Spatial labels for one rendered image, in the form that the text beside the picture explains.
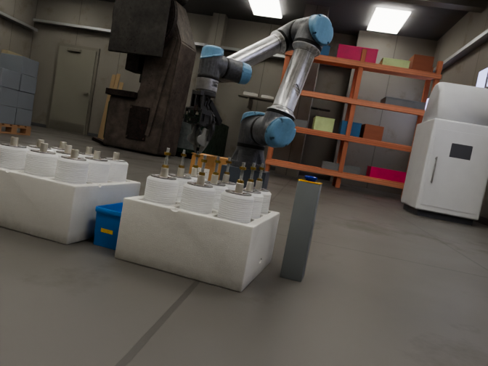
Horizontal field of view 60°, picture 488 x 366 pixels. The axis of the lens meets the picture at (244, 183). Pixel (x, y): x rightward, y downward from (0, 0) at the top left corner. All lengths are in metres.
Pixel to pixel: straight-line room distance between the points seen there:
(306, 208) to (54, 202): 0.76
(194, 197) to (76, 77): 10.57
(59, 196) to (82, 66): 10.33
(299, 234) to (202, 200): 0.33
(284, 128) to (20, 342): 1.12
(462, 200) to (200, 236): 4.11
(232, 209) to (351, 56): 6.66
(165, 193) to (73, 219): 0.30
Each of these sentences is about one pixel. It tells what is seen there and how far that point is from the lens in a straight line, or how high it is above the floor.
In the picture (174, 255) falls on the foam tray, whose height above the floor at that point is 0.05.
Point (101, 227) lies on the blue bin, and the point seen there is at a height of 0.06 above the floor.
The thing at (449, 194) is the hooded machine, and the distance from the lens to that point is 4.99.
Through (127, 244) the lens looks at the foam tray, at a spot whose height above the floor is 0.05.
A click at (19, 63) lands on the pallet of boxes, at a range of 6.87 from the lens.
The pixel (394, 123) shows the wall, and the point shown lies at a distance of 9.77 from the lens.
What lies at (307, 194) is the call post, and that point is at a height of 0.27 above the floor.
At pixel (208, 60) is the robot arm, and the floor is 0.64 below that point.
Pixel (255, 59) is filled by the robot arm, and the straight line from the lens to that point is 1.71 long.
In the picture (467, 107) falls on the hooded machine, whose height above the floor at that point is 1.24.
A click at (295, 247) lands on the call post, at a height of 0.10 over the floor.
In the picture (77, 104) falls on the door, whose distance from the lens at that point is 11.57.
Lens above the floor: 0.38
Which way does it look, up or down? 5 degrees down
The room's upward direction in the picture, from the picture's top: 10 degrees clockwise
